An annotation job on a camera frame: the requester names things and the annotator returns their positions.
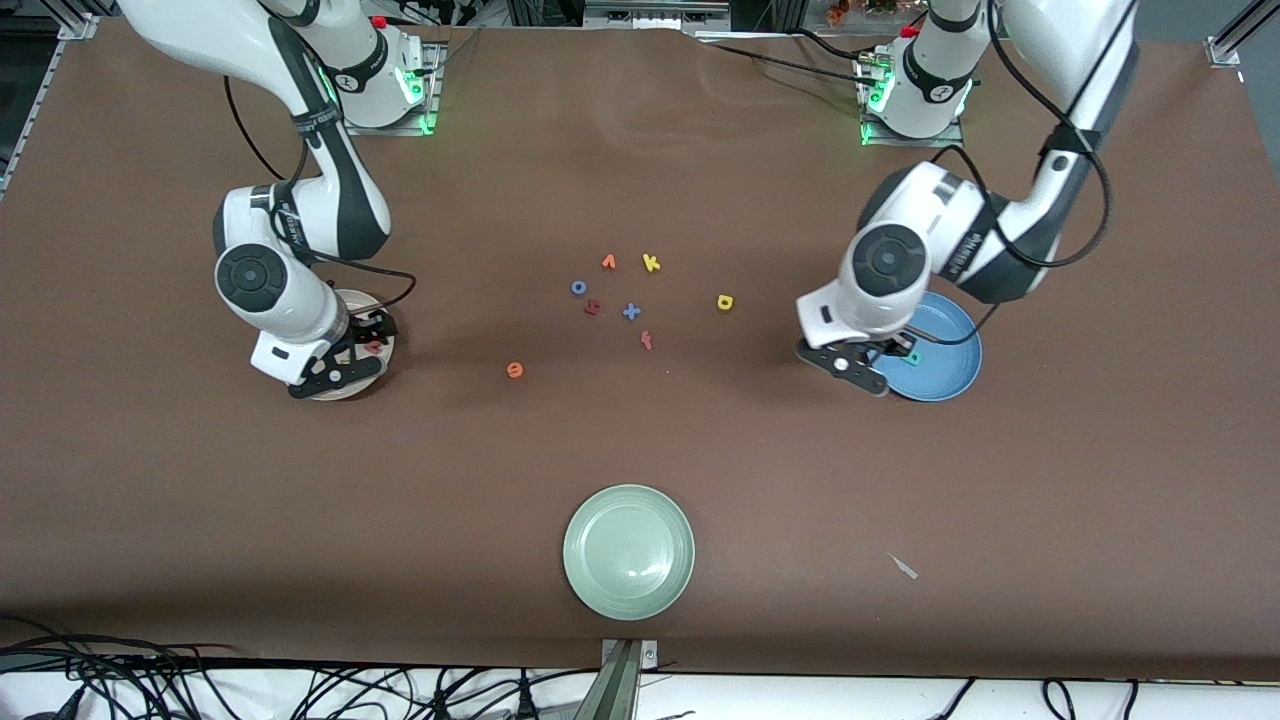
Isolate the beige brown plate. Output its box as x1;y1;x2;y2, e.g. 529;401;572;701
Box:
305;289;396;402

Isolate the blue plate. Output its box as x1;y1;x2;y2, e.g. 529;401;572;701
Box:
868;290;984;403

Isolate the pale green plate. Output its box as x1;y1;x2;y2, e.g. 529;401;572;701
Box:
562;484;696;622

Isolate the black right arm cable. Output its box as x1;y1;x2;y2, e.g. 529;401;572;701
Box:
223;72;418;313

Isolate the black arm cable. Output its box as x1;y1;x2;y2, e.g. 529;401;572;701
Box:
223;72;418;313
928;0;1114;347

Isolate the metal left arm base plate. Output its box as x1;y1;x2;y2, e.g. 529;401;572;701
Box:
858;55;967;150

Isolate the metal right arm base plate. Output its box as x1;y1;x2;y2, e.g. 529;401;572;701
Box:
332;40;448;137

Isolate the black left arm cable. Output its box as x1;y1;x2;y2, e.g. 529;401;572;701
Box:
928;0;1114;347

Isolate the black table cable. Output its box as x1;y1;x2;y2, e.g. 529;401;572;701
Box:
700;40;881;89

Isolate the aluminium frame rail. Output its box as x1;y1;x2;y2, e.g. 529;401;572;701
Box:
583;0;733;33

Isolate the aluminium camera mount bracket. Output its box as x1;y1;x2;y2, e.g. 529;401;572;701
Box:
598;638;660;720

